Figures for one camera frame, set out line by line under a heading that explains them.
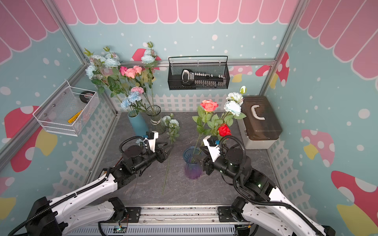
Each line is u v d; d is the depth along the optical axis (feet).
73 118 2.32
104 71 2.64
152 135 2.08
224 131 2.12
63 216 1.39
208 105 2.09
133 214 2.41
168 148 2.28
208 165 1.66
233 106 1.93
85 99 2.64
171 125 3.49
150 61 2.65
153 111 3.18
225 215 2.46
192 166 2.46
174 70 3.16
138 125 3.13
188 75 2.93
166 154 2.20
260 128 3.15
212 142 1.59
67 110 2.63
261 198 1.38
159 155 2.10
